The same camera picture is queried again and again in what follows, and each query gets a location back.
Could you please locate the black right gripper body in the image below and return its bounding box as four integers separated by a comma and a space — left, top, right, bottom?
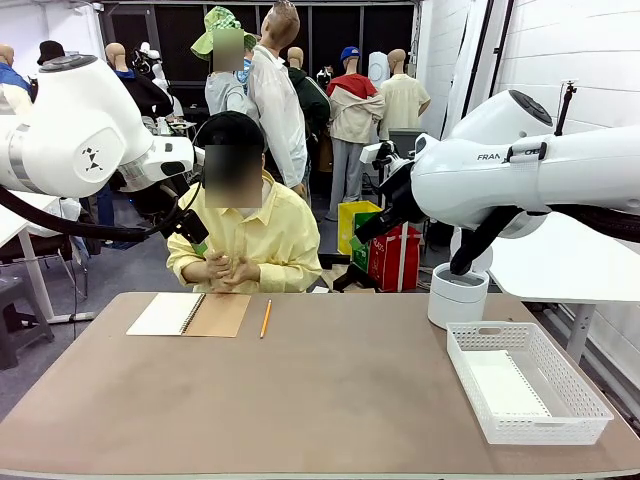
377, 160, 430, 225

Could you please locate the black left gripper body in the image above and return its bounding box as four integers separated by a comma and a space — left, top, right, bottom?
168, 208, 202, 237

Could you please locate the brown spiral notebook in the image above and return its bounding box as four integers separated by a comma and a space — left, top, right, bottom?
125, 292, 252, 339

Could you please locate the yellow pencil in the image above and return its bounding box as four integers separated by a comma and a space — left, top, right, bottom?
258, 298, 274, 340

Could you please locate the person's left forearm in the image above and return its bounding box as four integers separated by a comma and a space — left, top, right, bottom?
254, 249, 322, 294

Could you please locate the person's right forearm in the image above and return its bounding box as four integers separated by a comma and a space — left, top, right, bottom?
167, 244, 214, 287

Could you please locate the person's right hand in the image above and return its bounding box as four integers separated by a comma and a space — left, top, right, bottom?
202, 251, 236, 292

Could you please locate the person's left hand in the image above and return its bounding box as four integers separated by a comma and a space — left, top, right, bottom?
223, 256, 263, 290

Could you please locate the yellow recycling bin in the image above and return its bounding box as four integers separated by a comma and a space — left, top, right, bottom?
337, 200, 384, 256

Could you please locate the green recycling bin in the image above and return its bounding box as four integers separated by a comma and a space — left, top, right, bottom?
352, 212, 389, 274

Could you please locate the black chair base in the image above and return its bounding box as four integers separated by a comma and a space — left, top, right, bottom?
322, 252, 376, 294

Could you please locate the grey bin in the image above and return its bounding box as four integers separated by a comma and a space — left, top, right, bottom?
387, 128, 427, 151

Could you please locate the person in yellow shirt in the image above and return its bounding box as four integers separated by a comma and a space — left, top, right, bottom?
166, 111, 324, 295

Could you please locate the mannequin in cream shirt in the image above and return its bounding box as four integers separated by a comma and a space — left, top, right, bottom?
377, 48, 432, 142

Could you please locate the mannequin in red beige jacket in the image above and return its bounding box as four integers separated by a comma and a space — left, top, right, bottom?
324, 46, 386, 222

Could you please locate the black cap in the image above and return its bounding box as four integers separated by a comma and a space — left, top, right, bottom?
197, 111, 267, 152

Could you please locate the white round trash can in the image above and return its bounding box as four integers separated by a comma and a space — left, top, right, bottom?
427, 227, 495, 331

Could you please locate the mannequin in grey shirt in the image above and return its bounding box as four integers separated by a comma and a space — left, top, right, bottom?
203, 69, 261, 121

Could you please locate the white rounded panel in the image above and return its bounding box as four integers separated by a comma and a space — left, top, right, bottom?
368, 51, 391, 86

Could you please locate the mannequin in dark green hoodie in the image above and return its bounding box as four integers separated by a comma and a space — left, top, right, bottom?
286, 46, 332, 171

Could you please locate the mannequin in black jacket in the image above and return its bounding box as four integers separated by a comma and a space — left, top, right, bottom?
104, 42, 174, 120

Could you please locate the mannequin in white shirt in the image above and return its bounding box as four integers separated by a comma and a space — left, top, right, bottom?
247, 0, 309, 200

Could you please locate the white perforated plastic basket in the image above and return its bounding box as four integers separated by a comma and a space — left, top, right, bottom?
445, 321, 615, 446

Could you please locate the white humanoid robot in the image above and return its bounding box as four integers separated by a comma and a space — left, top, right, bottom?
132, 41, 185, 119

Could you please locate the white desk with metal legs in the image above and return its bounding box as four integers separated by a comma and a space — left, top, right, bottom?
0, 192, 96, 326

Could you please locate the green checked sun hat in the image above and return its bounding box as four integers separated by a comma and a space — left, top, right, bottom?
190, 5, 259, 62

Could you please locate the white side table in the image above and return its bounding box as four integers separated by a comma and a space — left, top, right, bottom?
487, 214, 640, 366

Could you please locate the small black tripod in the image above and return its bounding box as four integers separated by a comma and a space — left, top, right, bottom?
554, 78, 579, 137

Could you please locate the mannequin with black hat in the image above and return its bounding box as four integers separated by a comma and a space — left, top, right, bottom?
36, 39, 67, 67

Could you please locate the mannequin in blue white jacket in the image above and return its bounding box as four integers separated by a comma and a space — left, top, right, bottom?
0, 43, 34, 117

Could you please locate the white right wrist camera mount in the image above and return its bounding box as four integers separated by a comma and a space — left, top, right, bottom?
359, 141, 417, 174

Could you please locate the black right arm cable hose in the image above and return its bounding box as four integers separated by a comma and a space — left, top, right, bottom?
448, 203, 640, 277

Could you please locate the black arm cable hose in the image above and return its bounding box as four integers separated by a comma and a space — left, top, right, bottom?
448, 203, 640, 277
0, 184, 201, 244

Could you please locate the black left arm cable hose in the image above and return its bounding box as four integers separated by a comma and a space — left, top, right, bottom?
0, 184, 201, 244

